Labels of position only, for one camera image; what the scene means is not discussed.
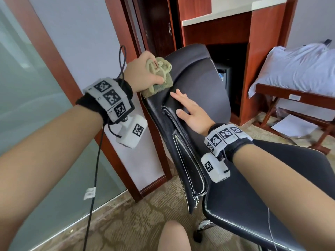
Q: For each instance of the frosted glass panel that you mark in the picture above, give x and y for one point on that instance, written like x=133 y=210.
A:
x=26 y=102

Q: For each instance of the person's right hand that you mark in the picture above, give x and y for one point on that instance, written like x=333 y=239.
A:
x=196 y=115

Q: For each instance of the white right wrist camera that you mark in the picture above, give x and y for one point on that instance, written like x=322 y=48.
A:
x=213 y=168

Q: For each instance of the grey mini fridge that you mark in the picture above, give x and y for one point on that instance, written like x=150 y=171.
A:
x=222 y=78

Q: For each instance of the black leather chair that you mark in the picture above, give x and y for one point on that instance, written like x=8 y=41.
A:
x=261 y=180

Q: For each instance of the white marker wristband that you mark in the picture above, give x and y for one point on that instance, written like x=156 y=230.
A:
x=225 y=137
x=107 y=96

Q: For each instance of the black and white bag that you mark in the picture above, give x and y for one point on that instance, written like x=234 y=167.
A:
x=327 y=42

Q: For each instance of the wooden luggage rack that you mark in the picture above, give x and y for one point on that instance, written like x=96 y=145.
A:
x=298 y=96

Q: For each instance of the person's right forearm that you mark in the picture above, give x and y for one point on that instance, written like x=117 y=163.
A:
x=288 y=196

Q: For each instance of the green cleaning cloth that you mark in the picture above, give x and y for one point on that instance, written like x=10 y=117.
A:
x=163 y=68

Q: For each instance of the person's left hand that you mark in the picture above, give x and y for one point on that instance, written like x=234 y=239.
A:
x=138 y=73

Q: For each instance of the white marker left wristband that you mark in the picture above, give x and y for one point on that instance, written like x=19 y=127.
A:
x=107 y=96

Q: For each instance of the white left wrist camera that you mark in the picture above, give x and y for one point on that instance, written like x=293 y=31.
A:
x=133 y=132

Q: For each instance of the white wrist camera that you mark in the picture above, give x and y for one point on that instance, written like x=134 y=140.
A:
x=133 y=132
x=213 y=168

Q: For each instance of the person's left forearm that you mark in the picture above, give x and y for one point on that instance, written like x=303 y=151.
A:
x=36 y=164

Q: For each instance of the white paper sheet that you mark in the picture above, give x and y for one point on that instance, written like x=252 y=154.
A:
x=293 y=125

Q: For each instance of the white pillow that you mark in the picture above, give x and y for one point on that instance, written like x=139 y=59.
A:
x=298 y=68

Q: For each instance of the white marker right wristband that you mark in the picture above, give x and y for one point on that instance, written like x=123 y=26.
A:
x=225 y=137

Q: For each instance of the person's right leg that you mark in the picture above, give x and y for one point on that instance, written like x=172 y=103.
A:
x=174 y=237

